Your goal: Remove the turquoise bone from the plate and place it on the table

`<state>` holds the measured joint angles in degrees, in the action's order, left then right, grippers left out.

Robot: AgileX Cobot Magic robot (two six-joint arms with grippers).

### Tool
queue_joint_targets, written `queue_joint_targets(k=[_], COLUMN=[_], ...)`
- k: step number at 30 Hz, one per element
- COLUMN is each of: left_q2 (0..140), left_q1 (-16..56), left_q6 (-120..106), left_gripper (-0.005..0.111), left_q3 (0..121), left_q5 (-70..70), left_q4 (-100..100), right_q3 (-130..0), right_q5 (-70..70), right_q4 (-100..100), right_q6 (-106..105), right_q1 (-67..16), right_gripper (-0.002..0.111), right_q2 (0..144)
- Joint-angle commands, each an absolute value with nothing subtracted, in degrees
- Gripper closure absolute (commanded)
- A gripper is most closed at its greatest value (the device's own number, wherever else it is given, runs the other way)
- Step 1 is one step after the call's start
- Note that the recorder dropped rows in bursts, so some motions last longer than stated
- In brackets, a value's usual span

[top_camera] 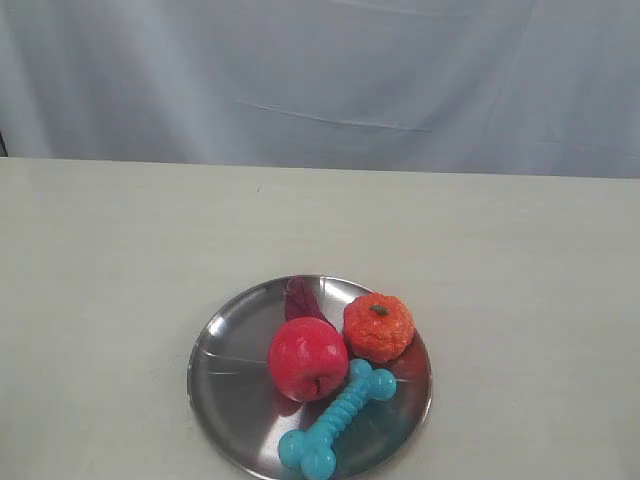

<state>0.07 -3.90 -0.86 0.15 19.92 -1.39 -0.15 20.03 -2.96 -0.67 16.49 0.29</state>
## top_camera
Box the blue toy bone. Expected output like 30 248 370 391
277 359 397 480

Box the orange toy pumpkin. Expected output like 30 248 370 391
343 292 415 364

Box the red toy apple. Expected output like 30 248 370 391
267 317 349 403

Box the white backdrop cloth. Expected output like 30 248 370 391
1 1 639 178

